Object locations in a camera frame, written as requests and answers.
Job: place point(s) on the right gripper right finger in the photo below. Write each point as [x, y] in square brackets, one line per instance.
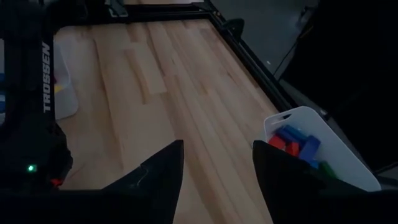
[292, 193]

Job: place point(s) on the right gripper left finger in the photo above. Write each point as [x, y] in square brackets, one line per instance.
[155, 186]

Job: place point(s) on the long green block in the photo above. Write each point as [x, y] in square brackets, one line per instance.
[327, 169]

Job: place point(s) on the red rectangular block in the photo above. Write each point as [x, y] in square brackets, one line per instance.
[293, 149]
[276, 142]

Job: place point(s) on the small red cube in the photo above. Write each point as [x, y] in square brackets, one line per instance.
[56, 182]

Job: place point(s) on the small yellow cube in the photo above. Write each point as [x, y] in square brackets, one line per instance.
[59, 88]

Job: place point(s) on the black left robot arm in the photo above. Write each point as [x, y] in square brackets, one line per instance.
[28, 77]

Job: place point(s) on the white plastic storage bin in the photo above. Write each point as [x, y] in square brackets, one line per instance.
[66, 102]
[342, 155]

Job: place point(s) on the black metal table frame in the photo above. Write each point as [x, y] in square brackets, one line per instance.
[255, 65]

